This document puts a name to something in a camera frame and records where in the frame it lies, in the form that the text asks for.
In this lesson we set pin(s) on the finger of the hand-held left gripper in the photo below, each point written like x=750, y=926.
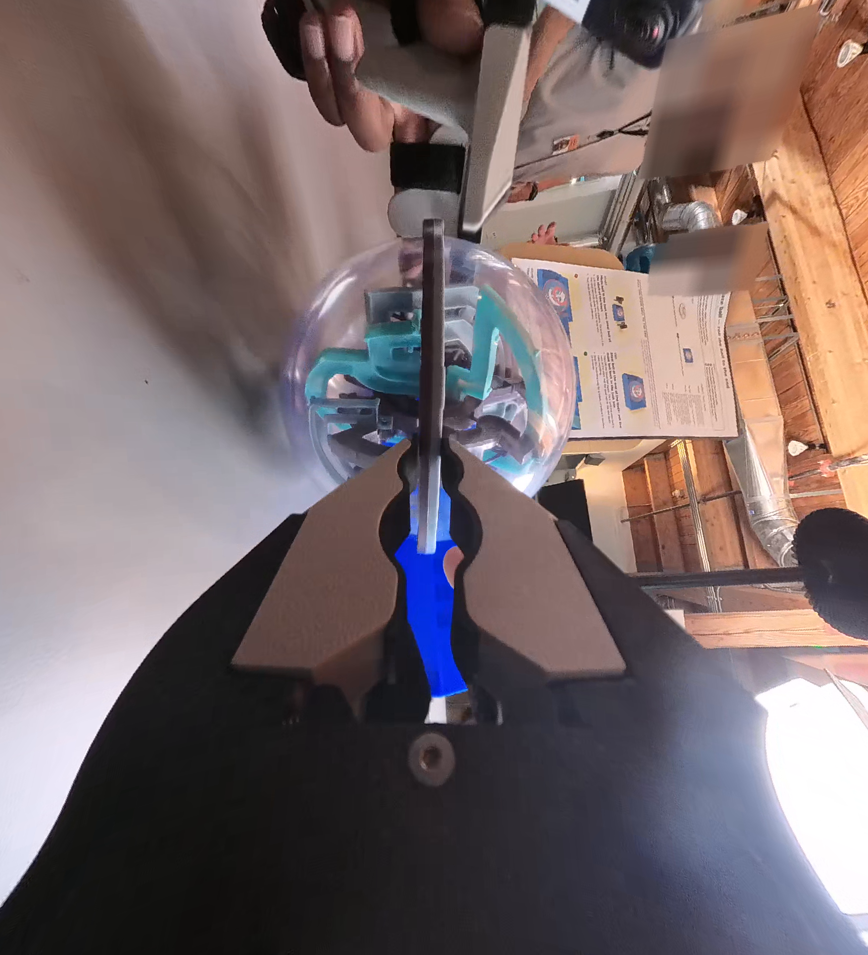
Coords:
x=497, y=112

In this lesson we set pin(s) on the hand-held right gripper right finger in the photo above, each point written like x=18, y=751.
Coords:
x=538, y=597

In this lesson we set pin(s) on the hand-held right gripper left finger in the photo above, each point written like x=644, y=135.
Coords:
x=322, y=597

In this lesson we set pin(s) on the clear maze ball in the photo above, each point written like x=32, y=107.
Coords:
x=344, y=358

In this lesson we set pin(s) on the person's left hand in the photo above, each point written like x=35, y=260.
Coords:
x=337, y=82

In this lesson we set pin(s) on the blue plastic bin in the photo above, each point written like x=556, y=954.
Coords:
x=426, y=619

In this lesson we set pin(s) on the white track spotlight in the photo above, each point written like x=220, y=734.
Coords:
x=797, y=448
x=849, y=54

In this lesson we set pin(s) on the black disc on pole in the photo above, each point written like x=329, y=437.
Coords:
x=851, y=574

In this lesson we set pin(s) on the white softbox light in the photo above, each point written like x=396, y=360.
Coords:
x=837, y=806

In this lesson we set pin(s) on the silver ventilation duct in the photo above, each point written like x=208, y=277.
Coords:
x=766, y=492

